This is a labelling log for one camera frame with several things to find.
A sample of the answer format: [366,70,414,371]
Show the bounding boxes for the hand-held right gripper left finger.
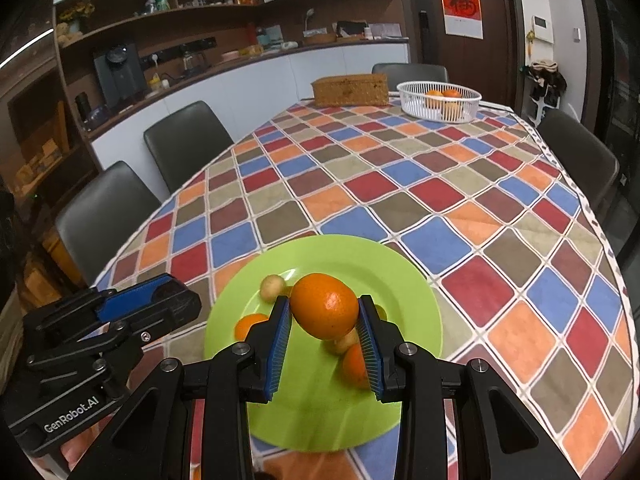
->
[92,295,293,480]

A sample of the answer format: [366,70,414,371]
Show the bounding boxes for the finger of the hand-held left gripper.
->
[26,281,203,377]
[22,274,175,333]

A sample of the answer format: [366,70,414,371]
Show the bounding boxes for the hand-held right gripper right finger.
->
[357,295,556,480]

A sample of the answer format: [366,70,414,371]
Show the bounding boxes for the small orange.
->
[235,313,271,341]
[341,342,373,390]

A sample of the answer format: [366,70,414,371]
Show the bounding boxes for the tan longan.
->
[259,275,287,303]
[325,327,358,356]

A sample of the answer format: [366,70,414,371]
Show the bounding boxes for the large orange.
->
[290,273,360,339]

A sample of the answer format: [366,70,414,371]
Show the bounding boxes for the green plate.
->
[203,235,444,453]

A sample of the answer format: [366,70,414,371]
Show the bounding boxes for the grey leather chair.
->
[143,100,235,194]
[537,109,620,211]
[55,161,163,286]
[371,63,449,92]

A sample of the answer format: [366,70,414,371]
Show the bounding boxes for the colourful checked tablecloth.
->
[92,97,636,480]

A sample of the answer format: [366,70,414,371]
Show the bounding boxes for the black coffee machine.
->
[93,42,146,111]

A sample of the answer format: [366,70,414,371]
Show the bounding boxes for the white lower cabinets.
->
[82,40,411,171]

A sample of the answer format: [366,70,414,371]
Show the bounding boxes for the white plastic basket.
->
[397,80,483,123]

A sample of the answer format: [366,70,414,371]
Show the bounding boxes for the woven rattan box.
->
[311,73,389,107]

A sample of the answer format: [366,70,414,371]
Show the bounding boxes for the tan teddy bear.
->
[55,21,83,46]

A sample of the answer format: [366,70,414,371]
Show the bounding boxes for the yellow flower bouquet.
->
[57,0,96,23]

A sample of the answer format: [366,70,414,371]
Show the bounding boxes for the dark brown door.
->
[400,0,526,111]

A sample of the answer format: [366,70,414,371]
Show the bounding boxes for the pile of clothes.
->
[525,59,567,106]

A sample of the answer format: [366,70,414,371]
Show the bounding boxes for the dark framed glass doors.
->
[575,0,640,261]

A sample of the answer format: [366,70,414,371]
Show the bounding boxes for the white intercom panel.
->
[531,16,554,43]

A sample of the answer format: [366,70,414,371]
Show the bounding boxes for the black wall socket strip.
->
[140,36,218,63]

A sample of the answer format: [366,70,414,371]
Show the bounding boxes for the red wall calendar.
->
[436,0,484,40]

